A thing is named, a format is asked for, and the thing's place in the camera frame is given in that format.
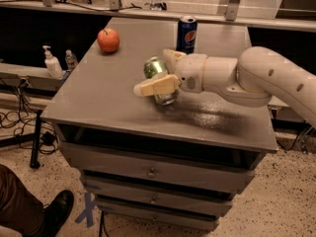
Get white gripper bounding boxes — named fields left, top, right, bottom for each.
left=133, top=49, right=207, bottom=97

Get green soda can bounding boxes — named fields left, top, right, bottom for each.
left=143, top=56, right=180, bottom=107

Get top drawer with knob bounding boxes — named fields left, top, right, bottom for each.
left=60, top=142, right=255, bottom=194

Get drawer with knob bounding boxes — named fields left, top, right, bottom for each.
left=80, top=175, right=232, bottom=216
left=60, top=142, right=255, bottom=194
left=95, top=197, right=219, bottom=231

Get clear small plastic bottle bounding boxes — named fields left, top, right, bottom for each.
left=65, top=49, right=78, bottom=71

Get red apple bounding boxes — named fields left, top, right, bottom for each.
left=97, top=28, right=120, bottom=53

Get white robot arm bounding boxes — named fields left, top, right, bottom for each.
left=133, top=46, right=316, bottom=126

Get black leather shoe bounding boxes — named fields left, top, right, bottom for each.
left=31, top=190, right=74, bottom=237

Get blue Pepsi can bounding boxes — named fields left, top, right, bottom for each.
left=176, top=15, right=198, bottom=54

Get bottom drawer with knob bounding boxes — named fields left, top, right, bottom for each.
left=95, top=197, right=219, bottom=231

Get grey drawer cabinet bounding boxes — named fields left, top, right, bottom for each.
left=40, top=17, right=278, bottom=232

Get middle drawer with knob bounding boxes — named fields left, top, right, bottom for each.
left=80, top=175, right=232, bottom=216

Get black stand leg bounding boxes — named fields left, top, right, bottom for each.
left=30, top=110, right=42, bottom=169

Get black floor cables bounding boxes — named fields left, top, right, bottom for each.
left=0, top=77, right=60, bottom=156

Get white pump sanitizer bottle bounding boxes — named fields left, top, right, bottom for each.
left=42, top=45, right=63, bottom=79

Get blue tape cross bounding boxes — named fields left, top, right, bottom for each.
left=75, top=191, right=108, bottom=232

